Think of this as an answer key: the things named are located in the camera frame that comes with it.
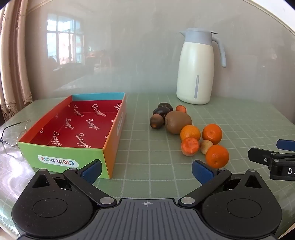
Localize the green checked tablecloth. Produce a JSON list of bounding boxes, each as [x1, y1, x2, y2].
[[0, 92, 295, 240]]

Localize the dark brown wrinkled fruit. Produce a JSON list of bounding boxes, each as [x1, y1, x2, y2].
[[150, 114, 164, 129], [158, 102, 174, 112], [153, 107, 171, 118]]

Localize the brown kiwi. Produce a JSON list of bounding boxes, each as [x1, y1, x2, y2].
[[164, 111, 192, 134]]

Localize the wrinkled orange mandarin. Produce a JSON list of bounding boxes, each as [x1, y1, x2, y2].
[[181, 138, 200, 156]]

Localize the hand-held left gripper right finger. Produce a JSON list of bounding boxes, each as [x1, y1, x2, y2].
[[178, 159, 266, 207]]

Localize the white thermos jug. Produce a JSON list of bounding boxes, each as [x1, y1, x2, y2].
[[176, 28, 227, 105]]

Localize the colourful cardboard box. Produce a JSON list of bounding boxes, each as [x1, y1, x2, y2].
[[18, 92, 127, 179]]

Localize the thin metal eyeglasses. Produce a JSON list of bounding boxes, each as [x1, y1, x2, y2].
[[0, 119, 31, 148]]

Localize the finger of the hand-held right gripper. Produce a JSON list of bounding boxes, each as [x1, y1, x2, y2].
[[276, 139, 295, 151], [248, 148, 278, 165]]

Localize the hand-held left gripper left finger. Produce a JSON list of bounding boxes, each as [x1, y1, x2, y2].
[[29, 159, 117, 207]]

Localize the small beige longan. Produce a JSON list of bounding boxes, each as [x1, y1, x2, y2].
[[199, 140, 214, 155]]

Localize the beige lace-trimmed curtain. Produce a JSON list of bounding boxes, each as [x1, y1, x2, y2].
[[0, 0, 34, 120]]

